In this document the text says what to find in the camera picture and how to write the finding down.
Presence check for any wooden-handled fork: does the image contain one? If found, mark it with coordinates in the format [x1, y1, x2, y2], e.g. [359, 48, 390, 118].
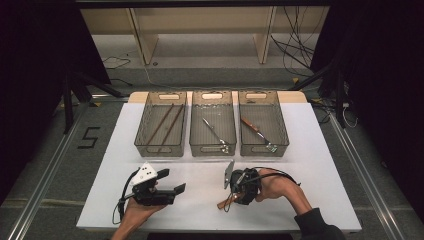
[240, 115, 278, 154]

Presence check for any black curtain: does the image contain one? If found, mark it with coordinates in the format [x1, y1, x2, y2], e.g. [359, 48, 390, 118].
[309, 0, 424, 223]
[0, 0, 111, 206]

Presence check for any grey transparent plastic bin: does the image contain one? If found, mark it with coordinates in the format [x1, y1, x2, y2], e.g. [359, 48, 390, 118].
[189, 90, 238, 158]
[134, 91, 188, 158]
[238, 90, 290, 158]

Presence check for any wooden-handled knife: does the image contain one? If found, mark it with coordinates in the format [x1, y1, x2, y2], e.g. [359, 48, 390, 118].
[217, 192, 240, 210]

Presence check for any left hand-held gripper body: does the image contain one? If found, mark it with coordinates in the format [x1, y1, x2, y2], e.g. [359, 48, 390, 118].
[129, 161, 178, 207]

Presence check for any person's right hand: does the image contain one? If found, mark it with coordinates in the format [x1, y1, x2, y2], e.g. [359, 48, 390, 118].
[255, 168, 301, 203]

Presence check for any black metal stand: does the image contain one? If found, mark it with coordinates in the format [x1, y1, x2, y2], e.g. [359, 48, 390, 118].
[61, 71, 126, 134]
[288, 59, 348, 129]

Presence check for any thin black floor cable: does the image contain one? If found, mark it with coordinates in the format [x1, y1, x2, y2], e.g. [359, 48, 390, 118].
[101, 54, 133, 87]

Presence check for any white table mat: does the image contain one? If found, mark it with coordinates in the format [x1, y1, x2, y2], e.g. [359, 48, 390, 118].
[76, 102, 363, 233]

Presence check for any aluminium floor rail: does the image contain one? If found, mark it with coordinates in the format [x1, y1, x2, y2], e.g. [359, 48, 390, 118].
[6, 106, 88, 240]
[328, 111, 406, 240]

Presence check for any bundle of black cables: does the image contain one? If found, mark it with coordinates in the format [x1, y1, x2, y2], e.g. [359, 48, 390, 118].
[269, 6, 321, 79]

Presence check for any beige wooden shelf unit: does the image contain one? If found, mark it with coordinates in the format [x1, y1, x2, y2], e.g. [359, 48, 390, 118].
[79, 6, 331, 66]

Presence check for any right hand-held gripper cable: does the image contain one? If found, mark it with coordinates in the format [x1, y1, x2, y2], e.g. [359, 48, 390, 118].
[238, 166, 302, 188]

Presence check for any silver metal utensil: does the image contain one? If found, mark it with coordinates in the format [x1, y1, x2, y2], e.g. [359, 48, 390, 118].
[201, 117, 231, 155]

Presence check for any person's left hand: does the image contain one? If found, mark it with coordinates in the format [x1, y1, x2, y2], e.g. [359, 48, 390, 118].
[114, 199, 167, 232]

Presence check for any left hand-held gripper cable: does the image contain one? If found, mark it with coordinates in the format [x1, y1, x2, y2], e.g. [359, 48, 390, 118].
[112, 169, 139, 225]

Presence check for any hand-held gripper cable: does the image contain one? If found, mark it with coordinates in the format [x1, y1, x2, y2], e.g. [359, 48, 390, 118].
[112, 169, 139, 225]
[238, 166, 302, 188]

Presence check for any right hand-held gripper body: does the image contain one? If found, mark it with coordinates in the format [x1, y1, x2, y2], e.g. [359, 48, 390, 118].
[223, 159, 262, 206]

